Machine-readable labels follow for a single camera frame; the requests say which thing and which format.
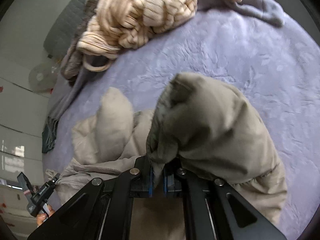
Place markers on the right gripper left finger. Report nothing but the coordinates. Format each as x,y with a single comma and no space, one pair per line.
102,208

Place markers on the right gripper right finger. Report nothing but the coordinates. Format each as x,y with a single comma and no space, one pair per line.
212,209

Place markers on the beige puffer down jacket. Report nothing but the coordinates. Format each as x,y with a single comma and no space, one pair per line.
207,124

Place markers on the person left hand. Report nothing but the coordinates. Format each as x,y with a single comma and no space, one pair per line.
41,217

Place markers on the dark green fringed scarf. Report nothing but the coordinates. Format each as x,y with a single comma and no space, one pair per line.
49,134

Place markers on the white electric fan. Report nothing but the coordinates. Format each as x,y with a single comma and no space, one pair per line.
43,77

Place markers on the brown furry garment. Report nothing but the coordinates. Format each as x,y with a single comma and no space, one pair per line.
72,62

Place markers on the lavender bed cover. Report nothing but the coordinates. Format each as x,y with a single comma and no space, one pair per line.
276,68

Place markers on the grey quilted headboard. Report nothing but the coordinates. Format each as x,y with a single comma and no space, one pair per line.
61,33

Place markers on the cream striped knit garment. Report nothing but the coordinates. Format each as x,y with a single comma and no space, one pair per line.
129,24

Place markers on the grey fleece blanket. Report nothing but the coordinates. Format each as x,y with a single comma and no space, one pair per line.
65,93

